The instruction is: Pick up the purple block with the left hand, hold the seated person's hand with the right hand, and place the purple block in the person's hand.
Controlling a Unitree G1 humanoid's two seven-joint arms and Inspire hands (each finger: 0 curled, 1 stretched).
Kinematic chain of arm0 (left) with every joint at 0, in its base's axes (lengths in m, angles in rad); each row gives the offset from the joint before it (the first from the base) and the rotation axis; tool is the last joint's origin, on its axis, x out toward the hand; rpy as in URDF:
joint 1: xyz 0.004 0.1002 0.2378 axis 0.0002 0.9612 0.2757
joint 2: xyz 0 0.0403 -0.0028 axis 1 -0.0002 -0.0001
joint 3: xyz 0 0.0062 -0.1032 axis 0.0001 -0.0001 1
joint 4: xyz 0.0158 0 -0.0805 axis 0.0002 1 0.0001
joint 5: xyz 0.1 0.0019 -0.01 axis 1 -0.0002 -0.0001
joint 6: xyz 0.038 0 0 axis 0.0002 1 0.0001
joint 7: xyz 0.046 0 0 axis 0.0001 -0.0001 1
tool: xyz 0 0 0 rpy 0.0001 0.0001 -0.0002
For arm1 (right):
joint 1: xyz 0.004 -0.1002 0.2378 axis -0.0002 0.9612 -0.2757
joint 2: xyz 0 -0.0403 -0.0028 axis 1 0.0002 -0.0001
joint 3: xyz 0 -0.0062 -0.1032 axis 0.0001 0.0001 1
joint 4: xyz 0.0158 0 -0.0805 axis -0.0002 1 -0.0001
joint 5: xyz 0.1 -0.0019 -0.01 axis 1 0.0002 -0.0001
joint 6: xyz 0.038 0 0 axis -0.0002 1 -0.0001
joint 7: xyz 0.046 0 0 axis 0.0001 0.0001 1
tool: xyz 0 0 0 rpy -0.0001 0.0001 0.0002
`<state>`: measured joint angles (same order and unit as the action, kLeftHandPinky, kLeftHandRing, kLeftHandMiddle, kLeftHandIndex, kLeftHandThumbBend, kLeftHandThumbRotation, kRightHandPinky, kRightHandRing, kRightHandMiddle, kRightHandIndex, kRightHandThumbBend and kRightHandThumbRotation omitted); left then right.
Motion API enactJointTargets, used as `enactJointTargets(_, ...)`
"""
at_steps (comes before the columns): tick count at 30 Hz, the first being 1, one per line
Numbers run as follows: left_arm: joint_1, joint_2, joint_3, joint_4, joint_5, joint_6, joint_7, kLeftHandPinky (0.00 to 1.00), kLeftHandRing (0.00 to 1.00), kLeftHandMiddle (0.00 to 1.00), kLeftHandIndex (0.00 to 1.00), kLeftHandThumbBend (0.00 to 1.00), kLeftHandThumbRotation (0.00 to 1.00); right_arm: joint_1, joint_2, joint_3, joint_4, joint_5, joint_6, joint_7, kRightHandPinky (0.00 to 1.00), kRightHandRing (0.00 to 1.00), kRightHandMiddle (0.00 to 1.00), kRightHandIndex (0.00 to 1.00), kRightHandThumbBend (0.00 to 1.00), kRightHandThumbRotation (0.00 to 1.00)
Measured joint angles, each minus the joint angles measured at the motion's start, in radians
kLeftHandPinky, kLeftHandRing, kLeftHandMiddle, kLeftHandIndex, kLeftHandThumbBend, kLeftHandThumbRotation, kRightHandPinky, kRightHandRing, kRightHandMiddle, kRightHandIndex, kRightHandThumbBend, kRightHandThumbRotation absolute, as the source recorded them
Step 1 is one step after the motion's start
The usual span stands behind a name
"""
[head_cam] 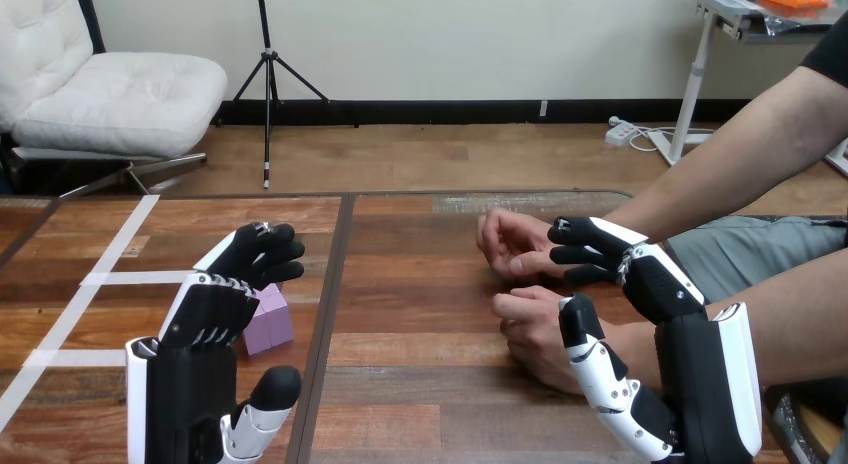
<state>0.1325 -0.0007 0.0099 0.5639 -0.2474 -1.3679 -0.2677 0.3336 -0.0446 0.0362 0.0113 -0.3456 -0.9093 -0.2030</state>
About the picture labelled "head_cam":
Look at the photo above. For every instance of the black tripod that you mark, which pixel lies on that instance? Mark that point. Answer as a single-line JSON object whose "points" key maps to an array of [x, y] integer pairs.
{"points": [[268, 63]]}

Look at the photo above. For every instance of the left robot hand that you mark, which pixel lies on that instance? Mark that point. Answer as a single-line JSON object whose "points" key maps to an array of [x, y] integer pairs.
{"points": [[189, 381]]}

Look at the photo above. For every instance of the person's hand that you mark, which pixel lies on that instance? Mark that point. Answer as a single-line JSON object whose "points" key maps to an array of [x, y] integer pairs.
{"points": [[513, 239], [533, 335]]}

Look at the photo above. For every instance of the person's forearm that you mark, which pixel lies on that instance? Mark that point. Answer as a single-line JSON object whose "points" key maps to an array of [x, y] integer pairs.
{"points": [[715, 176], [795, 328]]}

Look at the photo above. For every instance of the white cushioned chair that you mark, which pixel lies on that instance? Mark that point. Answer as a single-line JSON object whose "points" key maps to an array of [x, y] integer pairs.
{"points": [[112, 96]]}

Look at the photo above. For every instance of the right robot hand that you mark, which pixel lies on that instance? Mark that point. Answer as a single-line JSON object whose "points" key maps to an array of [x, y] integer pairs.
{"points": [[702, 381]]}

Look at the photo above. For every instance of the white power strip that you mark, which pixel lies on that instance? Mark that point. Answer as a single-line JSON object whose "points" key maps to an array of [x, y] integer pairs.
{"points": [[620, 133]]}

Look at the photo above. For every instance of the person's body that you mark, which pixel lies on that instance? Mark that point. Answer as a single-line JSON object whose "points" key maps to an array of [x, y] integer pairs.
{"points": [[762, 249]]}

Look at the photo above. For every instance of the purple block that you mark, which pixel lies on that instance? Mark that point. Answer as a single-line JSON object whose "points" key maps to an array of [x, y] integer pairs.
{"points": [[273, 322]]}

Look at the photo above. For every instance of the white desk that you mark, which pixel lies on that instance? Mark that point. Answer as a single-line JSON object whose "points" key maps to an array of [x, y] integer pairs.
{"points": [[692, 83]]}

